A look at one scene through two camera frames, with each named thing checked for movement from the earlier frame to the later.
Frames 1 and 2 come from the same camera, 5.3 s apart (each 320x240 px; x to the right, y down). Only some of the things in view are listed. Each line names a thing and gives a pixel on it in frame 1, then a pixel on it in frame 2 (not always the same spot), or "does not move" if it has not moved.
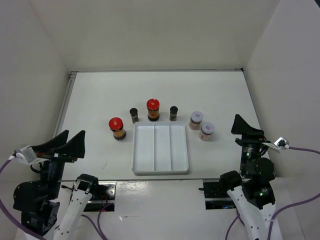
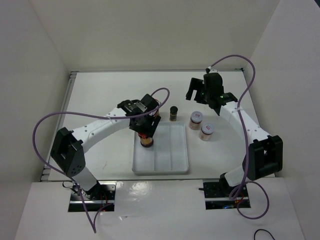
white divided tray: [159, 148] does not move
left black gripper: [72, 149] -> [150, 129]
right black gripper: [249, 134] -> [198, 84]
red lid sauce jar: [116, 125] -> [146, 141]
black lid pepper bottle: [173, 110] does not move
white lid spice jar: [207, 131] does not move
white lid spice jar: [196, 120] does not move
